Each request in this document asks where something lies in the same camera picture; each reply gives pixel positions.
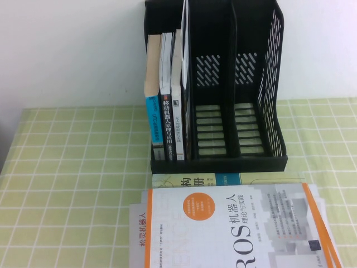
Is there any white orange ROS book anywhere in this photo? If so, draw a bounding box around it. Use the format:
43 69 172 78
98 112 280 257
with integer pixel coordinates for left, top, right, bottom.
147 183 340 268

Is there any white spine book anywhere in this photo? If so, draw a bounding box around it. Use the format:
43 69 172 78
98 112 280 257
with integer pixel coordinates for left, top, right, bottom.
170 29 185 162

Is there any black spine book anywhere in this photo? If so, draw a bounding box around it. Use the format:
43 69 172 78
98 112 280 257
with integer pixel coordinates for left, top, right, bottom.
158 32 177 162

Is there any blue spine book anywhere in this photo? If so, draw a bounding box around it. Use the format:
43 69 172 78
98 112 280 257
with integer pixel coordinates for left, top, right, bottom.
143 34 166 162

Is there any cream green cover book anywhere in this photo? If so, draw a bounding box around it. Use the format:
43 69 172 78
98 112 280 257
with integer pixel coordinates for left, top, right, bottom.
151 171 307 195

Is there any black plastic book holder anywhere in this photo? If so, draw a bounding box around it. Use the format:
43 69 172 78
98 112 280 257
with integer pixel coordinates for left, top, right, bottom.
143 0 288 174

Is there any white orange book underneath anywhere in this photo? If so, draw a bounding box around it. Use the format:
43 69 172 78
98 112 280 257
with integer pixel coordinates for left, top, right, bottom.
140 183 345 268

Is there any thin dark cover magazine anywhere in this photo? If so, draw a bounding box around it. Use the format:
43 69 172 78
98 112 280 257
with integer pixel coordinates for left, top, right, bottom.
180 0 195 161

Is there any white booklet with red text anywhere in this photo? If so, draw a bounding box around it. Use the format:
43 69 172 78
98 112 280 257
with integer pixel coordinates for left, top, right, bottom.
128 203 153 268

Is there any green checked tablecloth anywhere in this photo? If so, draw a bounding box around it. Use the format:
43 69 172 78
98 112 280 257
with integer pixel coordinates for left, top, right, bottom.
0 97 357 268

